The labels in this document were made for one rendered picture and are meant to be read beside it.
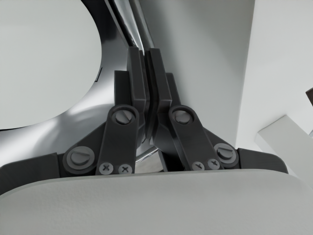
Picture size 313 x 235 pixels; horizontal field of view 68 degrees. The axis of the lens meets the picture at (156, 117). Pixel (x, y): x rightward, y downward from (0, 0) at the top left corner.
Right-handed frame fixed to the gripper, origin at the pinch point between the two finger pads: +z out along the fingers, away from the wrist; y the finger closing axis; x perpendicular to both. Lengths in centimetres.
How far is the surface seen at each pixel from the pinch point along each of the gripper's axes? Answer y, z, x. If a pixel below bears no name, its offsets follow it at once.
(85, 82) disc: -3.2, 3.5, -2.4
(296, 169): 11.5, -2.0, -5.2
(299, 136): 12.6, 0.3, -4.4
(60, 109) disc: -5.0, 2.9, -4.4
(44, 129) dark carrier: -6.3, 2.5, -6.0
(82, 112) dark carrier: -3.7, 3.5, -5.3
